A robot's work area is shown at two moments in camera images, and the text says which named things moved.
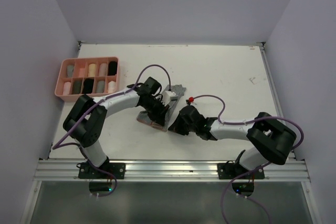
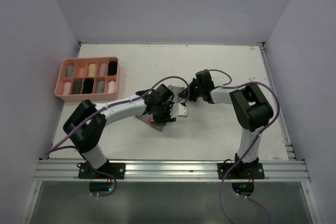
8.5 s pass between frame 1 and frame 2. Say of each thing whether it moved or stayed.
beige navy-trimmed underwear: stayed
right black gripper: moved
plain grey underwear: stayed
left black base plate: stayed
